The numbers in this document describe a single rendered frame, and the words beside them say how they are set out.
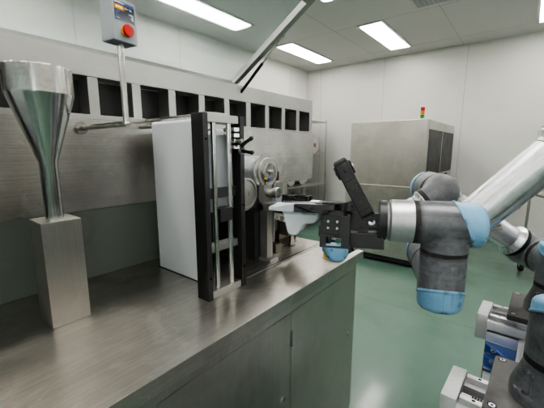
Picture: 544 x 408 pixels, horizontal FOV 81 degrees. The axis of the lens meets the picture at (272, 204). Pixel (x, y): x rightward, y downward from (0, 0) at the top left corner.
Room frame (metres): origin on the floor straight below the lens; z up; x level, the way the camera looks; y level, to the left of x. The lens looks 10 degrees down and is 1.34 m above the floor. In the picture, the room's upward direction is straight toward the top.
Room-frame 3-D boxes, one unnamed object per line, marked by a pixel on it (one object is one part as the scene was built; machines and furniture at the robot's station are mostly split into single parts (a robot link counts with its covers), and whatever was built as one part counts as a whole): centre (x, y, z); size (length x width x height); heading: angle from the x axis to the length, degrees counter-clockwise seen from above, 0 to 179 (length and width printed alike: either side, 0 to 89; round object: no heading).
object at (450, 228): (0.54, -0.30, 1.21); 0.11 x 0.08 x 0.09; 75
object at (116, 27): (0.88, 0.38, 1.66); 0.07 x 0.07 x 0.10; 59
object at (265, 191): (1.24, 0.01, 1.05); 0.06 x 0.05 x 0.31; 52
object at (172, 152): (1.13, 0.35, 1.17); 0.34 x 0.05 x 0.54; 52
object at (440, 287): (0.55, -0.30, 1.12); 0.11 x 0.08 x 0.11; 165
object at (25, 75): (0.80, 0.55, 1.50); 0.14 x 0.14 x 0.06
